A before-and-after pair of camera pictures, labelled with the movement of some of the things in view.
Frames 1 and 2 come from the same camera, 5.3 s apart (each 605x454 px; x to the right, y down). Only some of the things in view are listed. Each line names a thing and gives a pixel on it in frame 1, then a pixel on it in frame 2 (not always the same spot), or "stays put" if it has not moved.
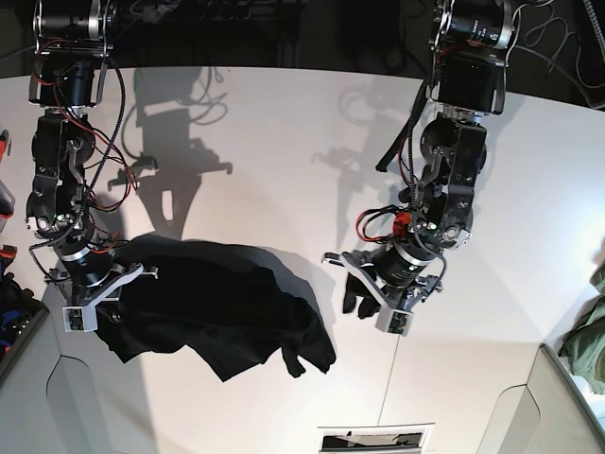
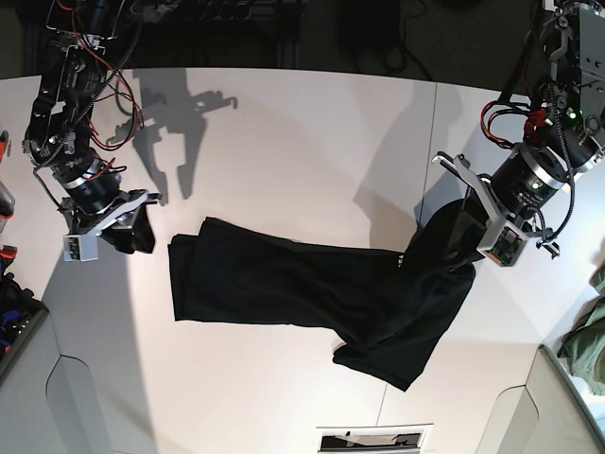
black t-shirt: (227, 302) to (392, 310)
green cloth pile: (583, 347) stays put
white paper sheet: (375, 439) stays put
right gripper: (401, 273) to (522, 182)
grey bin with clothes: (21, 311) stays put
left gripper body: (87, 274) to (95, 204)
